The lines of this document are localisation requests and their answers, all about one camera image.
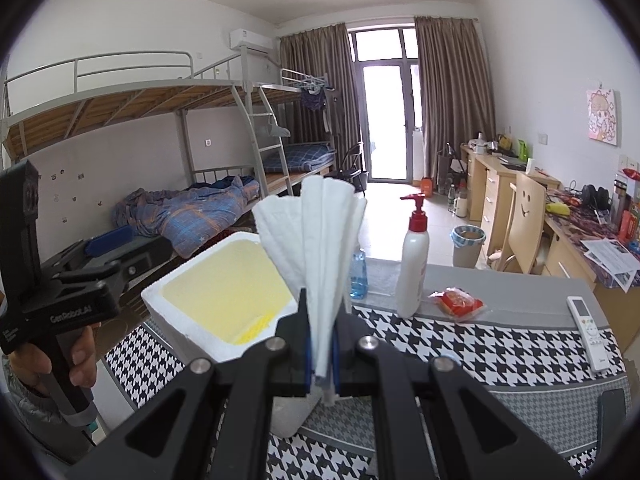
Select blue spray bottle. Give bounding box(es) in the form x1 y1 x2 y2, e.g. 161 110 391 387
349 247 369 301

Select white remote control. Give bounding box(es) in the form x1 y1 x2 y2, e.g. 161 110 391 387
566 296 612 375

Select grey metal bunk bed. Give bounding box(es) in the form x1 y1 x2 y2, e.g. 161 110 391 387
260 66 337 196
0 51 281 281

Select pink wall poster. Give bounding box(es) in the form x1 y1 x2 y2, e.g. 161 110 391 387
586 87 621 145

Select houndstooth tablecloth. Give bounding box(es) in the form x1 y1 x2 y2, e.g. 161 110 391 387
102 257 633 480

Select person's left forearm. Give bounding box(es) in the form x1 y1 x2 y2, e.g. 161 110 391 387
0 360 98 466

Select white air conditioner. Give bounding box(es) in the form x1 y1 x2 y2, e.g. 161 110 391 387
229 29 275 54

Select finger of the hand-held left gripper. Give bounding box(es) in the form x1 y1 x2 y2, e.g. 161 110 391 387
42 236 175 291
82 225 136 257

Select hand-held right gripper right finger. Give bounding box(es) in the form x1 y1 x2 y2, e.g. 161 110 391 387
331 301 567 480

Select glass balcony door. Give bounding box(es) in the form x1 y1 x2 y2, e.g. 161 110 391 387
347 27 422 182

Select blue plaid folded bedding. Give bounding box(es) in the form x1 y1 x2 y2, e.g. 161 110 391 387
262 141 336 173

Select white cloth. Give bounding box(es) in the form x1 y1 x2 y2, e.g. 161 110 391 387
252 175 368 406

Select dark thermos flask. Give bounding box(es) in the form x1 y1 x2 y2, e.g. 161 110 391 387
614 180 632 217

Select person's left hand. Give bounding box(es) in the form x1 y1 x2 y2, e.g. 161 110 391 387
9 324 102 395

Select black folding chair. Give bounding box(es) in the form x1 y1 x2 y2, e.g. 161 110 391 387
340 142 369 197

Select brown curtain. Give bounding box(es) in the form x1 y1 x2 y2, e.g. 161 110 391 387
279 22 362 161
414 15 496 187

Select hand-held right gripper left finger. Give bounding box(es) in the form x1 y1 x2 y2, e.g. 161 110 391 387
65 287 321 480

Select red snack packet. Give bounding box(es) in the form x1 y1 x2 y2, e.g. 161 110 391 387
429 287 487 321

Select long wooden desk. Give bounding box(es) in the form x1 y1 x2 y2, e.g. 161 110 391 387
460 144 640 342

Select wooden smiley chair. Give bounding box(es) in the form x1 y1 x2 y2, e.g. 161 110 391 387
496 172 548 276

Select blue plaid blanket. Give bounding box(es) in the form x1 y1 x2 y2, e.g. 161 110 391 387
111 175 261 259

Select black headphones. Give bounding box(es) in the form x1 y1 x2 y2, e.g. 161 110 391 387
580 184 612 212

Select grey trash bin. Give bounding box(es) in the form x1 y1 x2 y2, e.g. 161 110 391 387
451 225 487 268

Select printed paper sheets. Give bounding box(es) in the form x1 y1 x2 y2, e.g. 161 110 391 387
580 237 640 292

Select white lotion pump bottle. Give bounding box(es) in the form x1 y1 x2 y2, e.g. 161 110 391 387
395 192 432 320

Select hanging dark clothes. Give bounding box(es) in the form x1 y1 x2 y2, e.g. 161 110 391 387
299 77 337 113

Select dark curved object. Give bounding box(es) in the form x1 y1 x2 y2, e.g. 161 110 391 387
596 389 630 458

